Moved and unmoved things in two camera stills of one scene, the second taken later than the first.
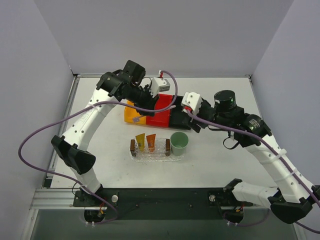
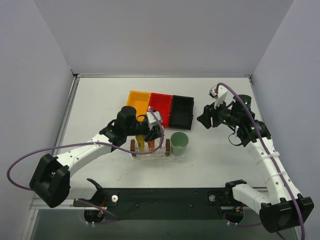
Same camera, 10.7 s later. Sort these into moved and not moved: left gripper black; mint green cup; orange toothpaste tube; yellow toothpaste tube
Moved: left gripper black
Not moved: mint green cup; orange toothpaste tube; yellow toothpaste tube
